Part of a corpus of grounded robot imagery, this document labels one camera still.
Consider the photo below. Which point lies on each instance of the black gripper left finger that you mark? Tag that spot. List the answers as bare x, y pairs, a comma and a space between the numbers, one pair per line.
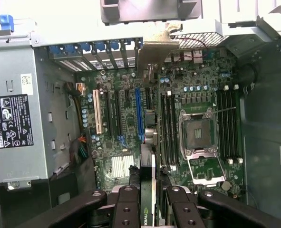
126, 209

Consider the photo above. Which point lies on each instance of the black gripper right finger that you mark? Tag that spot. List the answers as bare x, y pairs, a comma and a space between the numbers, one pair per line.
185, 209

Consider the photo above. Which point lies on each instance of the silver finned heatsink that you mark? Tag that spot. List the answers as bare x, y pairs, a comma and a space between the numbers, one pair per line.
122, 166

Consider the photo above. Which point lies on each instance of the metal socket cover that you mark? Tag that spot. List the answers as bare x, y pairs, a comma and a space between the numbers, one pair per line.
208, 169

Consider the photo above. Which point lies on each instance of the silver coin battery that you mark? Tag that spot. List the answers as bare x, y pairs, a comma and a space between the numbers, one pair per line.
225, 185

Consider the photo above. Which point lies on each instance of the CPU socket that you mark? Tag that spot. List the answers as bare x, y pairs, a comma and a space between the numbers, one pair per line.
199, 134

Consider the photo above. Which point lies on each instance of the black plastic shroud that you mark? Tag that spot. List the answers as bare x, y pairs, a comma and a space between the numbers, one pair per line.
35, 202

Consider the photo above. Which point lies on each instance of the black RAM slot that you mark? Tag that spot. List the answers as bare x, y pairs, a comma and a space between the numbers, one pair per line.
219, 123
225, 123
231, 123
236, 123

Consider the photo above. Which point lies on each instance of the green motherboard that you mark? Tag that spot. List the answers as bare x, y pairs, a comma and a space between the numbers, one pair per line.
128, 114

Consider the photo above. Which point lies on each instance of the blue expansion slot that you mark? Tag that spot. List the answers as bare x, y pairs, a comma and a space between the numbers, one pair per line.
139, 114

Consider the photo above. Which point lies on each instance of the black expansion slot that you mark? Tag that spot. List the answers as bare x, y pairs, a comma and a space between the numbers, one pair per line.
119, 112
109, 114

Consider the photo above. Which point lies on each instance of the white expansion slot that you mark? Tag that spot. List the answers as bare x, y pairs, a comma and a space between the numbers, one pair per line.
98, 111

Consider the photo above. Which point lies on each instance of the metal locking lever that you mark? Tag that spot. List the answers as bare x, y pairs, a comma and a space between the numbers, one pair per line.
225, 109

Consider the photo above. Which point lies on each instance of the open grey PC case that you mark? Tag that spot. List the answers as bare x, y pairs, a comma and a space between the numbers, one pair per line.
261, 118

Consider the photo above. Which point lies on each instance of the grey power supply unit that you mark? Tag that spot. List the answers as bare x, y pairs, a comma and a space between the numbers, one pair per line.
47, 118

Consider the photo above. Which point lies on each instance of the blue slot retainer clip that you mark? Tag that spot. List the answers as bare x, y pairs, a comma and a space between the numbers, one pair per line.
85, 47
70, 48
114, 45
54, 49
99, 47

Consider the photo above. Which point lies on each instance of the grey parts rack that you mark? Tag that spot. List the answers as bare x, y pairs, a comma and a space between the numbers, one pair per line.
149, 12

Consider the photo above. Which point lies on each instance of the blue case latch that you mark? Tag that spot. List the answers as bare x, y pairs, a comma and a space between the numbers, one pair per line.
6, 22

